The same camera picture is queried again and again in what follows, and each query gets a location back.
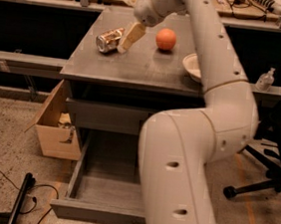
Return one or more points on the open grey middle drawer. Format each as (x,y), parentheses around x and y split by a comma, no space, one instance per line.
(105,186)

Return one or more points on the grey wooden drawer cabinet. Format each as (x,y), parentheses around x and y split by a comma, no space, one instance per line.
(143,76)

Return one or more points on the black coiled spring tool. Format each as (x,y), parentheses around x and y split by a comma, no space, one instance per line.
(270,5)

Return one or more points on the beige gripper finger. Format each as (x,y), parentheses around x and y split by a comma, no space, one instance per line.
(133,32)

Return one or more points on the clear sanitizer pump bottle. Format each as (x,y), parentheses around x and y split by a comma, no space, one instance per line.
(265,81)

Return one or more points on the open cardboard box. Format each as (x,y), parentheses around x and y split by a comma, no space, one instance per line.
(57,136)

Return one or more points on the white paper bowl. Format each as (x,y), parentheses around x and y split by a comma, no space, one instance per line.
(190,63)

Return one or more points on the orange ball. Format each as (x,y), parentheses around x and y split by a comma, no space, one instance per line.
(165,39)

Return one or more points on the black metal floor stand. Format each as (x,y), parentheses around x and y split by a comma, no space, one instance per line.
(11,217)

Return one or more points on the closed grey top drawer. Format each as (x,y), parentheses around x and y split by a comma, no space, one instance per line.
(107,117)

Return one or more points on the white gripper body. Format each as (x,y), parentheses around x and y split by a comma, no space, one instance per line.
(149,11)

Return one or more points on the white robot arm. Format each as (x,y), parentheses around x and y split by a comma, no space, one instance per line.
(175,146)

